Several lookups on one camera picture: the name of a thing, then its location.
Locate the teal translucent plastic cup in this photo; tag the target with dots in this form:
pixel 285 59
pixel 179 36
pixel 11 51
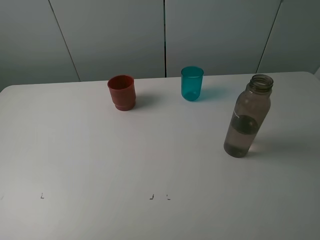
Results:
pixel 191 82

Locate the red plastic cup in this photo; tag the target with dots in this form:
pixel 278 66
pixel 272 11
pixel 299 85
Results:
pixel 122 91

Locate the smoky translucent water bottle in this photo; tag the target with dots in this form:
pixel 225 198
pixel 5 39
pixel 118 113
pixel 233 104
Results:
pixel 250 110

